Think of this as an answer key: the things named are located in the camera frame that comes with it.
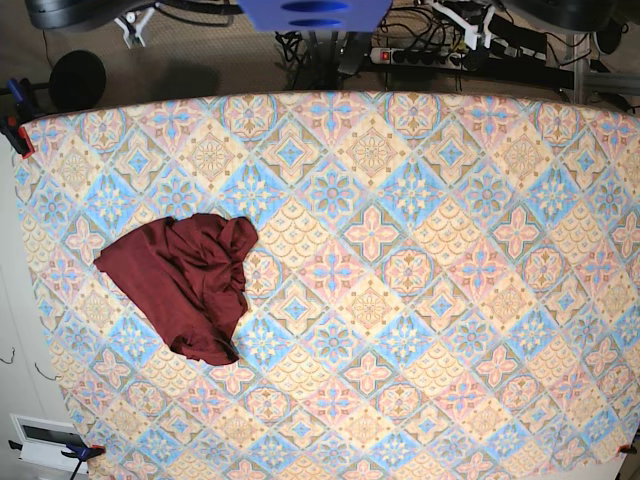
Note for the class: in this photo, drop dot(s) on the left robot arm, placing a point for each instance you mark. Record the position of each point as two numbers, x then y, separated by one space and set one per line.
574 16

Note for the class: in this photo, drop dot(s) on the blue plastic mount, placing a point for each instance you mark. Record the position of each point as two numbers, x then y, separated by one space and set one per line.
311 15

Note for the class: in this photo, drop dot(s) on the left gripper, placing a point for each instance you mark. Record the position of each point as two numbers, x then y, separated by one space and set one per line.
476 35

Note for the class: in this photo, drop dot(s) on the blue handled clamp lower left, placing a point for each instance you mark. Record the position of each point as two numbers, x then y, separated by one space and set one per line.
75 452

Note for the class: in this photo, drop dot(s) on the clamp upper left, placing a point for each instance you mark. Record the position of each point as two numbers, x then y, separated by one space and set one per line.
12 126

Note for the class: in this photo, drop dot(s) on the dark red t-shirt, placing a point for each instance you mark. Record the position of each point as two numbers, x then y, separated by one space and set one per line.
187 278

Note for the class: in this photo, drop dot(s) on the white wall socket box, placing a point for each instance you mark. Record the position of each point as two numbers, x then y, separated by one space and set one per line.
43 442

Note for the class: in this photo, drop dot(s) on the patterned colourful tablecloth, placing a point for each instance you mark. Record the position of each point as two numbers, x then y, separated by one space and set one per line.
443 286

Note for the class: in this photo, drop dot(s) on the black round stool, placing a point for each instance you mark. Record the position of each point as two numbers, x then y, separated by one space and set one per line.
77 82

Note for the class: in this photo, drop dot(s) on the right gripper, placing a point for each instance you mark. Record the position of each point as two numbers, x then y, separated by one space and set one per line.
133 24

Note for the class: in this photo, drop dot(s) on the white power strip red switch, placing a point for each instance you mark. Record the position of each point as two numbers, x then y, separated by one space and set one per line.
404 57

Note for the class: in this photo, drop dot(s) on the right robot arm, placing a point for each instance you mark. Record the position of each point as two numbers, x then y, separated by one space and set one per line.
82 16

